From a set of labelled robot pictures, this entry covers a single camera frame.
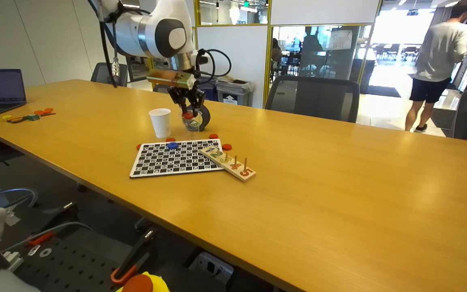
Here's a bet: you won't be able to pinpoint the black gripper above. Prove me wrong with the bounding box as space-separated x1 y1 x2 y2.
169 74 208 121

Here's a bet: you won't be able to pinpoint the blue round token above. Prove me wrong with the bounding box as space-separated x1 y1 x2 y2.
168 142 179 149

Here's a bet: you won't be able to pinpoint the orange token edge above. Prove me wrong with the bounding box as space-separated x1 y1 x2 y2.
223 142 234 150

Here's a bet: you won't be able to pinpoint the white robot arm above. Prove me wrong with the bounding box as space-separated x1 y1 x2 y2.
88 0 210 124

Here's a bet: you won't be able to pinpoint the white paper cup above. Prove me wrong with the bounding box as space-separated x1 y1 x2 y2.
150 108 171 139

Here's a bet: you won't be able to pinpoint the black tape roll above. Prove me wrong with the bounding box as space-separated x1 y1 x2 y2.
182 106 211 131

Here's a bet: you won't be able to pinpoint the checkered marker calibration board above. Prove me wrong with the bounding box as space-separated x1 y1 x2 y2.
130 137 221 178

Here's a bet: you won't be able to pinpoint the wooden number peg board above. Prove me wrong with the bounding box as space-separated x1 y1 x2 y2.
202 145 257 181

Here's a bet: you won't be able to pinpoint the dark mesh office chair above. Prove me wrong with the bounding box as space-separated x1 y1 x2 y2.
91 61 129 85

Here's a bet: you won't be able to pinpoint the black office chair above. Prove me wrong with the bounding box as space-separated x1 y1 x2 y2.
267 74 361 123

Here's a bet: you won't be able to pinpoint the colourful toy pieces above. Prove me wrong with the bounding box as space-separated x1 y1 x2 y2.
2 106 56 123

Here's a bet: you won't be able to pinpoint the red yellow emergency stop button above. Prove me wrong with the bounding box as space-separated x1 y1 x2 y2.
117 272 171 292

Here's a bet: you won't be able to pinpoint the person in white shirt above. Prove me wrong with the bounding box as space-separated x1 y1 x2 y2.
404 0 467 131

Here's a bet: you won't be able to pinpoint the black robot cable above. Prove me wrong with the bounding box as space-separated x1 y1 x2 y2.
195 46 234 79

